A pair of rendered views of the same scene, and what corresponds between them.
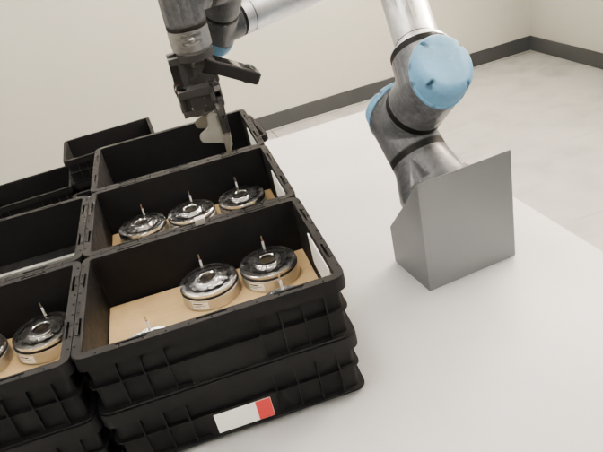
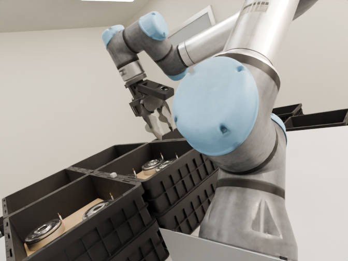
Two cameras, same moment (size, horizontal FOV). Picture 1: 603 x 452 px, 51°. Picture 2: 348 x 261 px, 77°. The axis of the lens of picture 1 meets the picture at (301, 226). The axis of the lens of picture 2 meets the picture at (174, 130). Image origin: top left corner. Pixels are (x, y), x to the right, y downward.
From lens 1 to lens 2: 1.08 m
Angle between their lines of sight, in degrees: 59
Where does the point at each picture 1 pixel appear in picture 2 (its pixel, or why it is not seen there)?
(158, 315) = not seen: hidden behind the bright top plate
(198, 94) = (135, 104)
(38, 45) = (280, 68)
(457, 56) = (223, 86)
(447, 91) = (188, 134)
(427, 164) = (214, 209)
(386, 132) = not seen: hidden behind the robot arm
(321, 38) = not seen: outside the picture
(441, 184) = (184, 243)
